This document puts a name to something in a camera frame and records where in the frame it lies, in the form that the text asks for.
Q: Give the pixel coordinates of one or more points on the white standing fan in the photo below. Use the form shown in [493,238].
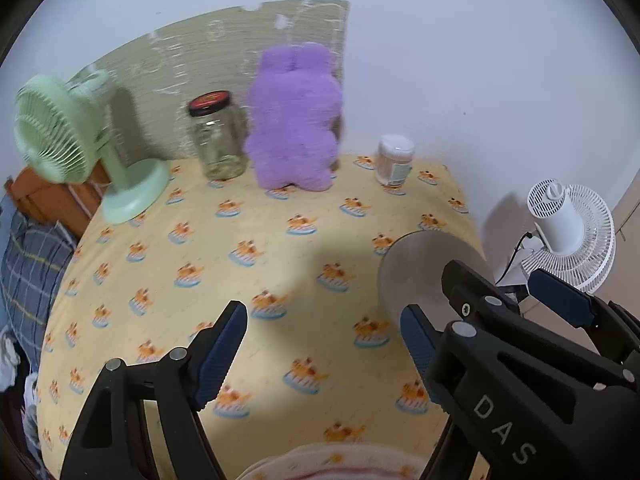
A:
[573,237]

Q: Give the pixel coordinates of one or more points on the grey bowl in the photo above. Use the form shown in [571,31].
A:
[411,273]

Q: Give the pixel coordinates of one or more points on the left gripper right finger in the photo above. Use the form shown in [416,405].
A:
[596,438]

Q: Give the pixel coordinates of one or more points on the yellow patterned tablecloth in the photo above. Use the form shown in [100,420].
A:
[320,363]

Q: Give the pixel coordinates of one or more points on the green desk fan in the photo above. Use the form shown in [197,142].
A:
[62,133]

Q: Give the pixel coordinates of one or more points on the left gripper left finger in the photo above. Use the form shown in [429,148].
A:
[111,440]

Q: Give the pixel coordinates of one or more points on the green elephant wall mat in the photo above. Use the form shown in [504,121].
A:
[156,75]

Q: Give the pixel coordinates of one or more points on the white crumpled cloth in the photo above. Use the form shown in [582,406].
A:
[10,360]

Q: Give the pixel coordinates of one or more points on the glass jar red lid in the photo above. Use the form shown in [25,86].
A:
[218,131]

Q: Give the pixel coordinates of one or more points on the orange wooden bed headboard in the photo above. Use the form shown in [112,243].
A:
[73,205]

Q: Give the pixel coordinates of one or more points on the purple plush toy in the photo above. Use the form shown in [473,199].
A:
[293,102]

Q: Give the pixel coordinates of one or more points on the blue plaid pillow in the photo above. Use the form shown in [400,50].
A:
[34,258]

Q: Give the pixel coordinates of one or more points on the cotton swab container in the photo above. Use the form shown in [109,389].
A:
[393,161]

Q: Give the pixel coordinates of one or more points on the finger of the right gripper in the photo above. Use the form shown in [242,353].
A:
[480,303]
[570,294]

